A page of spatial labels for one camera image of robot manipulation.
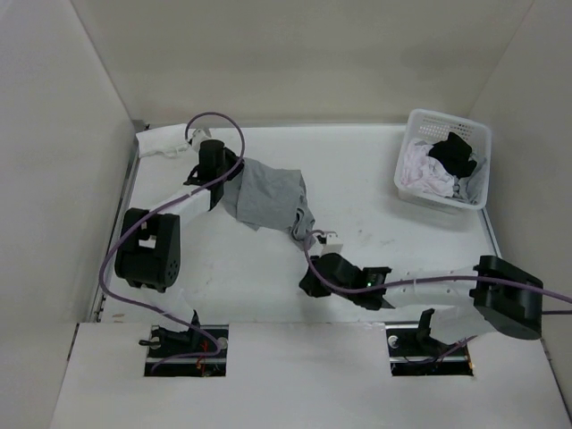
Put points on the folded white tank top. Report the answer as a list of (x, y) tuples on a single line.
[(168, 141)]

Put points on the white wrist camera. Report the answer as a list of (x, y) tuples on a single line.
[(331, 243), (198, 136)]

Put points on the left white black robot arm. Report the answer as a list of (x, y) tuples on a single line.
[(149, 256)]

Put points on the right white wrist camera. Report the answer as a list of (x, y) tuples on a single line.
[(331, 243)]

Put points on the light grey garment in basket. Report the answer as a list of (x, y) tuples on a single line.
[(469, 189)]

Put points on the grey tank top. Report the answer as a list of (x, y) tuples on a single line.
[(263, 197)]

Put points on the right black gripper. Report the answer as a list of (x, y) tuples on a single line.
[(311, 289)]

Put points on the white plastic laundry basket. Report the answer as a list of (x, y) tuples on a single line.
[(433, 127)]

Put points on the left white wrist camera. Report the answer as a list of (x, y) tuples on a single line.
[(198, 136)]

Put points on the white garment in basket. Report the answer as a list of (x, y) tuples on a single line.
[(423, 173)]

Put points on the black garment in basket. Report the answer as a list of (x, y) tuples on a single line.
[(453, 153)]

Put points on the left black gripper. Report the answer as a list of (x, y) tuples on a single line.
[(233, 158)]

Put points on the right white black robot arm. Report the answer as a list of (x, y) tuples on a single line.
[(492, 296)]

